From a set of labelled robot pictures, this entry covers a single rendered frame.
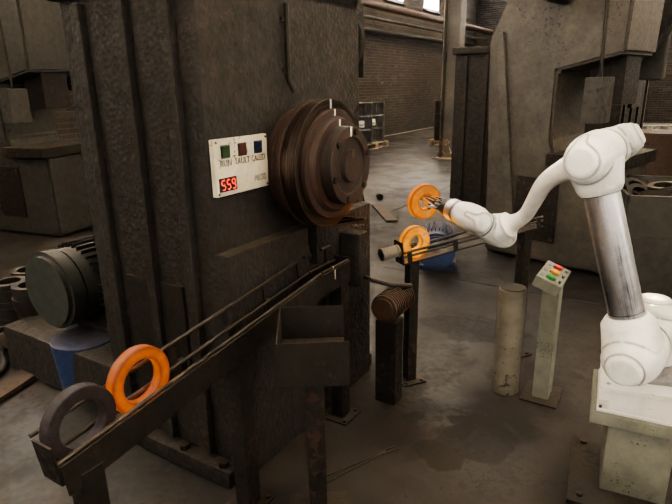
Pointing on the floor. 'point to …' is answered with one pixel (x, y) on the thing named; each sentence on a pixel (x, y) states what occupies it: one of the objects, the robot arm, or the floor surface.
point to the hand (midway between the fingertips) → (424, 197)
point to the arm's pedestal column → (620, 469)
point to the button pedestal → (539, 388)
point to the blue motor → (441, 255)
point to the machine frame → (236, 28)
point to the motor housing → (390, 341)
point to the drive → (61, 313)
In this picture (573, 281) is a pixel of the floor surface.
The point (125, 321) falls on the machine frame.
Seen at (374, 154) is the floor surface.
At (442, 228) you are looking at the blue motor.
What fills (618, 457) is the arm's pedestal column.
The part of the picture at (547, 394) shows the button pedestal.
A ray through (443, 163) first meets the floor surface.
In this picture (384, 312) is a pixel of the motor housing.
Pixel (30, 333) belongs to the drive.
